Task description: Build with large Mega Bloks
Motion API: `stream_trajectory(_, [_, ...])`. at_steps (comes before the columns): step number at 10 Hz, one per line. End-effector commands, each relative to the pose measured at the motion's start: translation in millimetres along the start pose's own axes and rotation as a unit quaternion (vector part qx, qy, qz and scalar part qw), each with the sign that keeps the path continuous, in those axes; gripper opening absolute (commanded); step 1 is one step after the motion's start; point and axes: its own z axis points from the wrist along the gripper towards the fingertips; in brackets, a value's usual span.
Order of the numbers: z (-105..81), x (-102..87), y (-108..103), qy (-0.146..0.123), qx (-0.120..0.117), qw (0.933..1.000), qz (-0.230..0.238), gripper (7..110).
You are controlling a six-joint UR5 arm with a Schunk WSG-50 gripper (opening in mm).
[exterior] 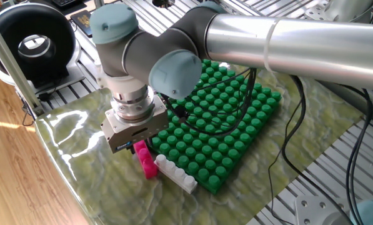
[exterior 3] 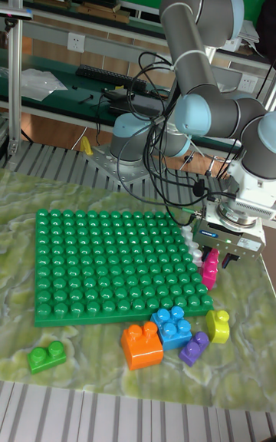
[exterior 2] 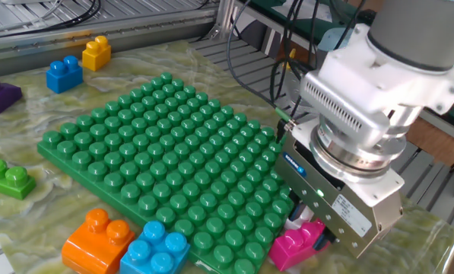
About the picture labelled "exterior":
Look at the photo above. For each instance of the silver Schunk gripper body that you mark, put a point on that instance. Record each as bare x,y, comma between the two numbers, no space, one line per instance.
136,134

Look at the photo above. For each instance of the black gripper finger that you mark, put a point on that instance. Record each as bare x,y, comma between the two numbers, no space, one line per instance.
149,140
132,151

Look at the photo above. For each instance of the pink three-stud block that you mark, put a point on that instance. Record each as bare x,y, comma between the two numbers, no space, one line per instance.
148,165

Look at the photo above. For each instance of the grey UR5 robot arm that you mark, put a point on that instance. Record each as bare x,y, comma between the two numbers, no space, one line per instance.
298,47

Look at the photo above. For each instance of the green marble patterned mat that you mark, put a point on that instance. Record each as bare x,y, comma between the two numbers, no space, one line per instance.
111,187

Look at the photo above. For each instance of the white four-stud block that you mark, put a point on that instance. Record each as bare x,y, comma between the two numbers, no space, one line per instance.
177,175

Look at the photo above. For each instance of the large green studded baseplate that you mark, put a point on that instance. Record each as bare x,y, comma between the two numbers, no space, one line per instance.
220,150

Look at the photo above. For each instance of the black small card device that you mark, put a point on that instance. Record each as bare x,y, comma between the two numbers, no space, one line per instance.
81,22

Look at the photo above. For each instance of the black keyboard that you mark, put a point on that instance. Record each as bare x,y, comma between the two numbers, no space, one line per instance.
64,2

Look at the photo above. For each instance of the white round machine base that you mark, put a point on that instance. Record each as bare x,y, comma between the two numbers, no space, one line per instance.
351,9

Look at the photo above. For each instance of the aluminium frame post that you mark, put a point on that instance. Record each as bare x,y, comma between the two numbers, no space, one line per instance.
11,62

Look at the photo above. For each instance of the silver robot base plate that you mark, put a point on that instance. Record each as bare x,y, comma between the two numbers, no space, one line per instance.
314,209

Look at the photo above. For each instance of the aluminium profile rail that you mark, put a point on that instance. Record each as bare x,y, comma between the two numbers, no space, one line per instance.
345,97

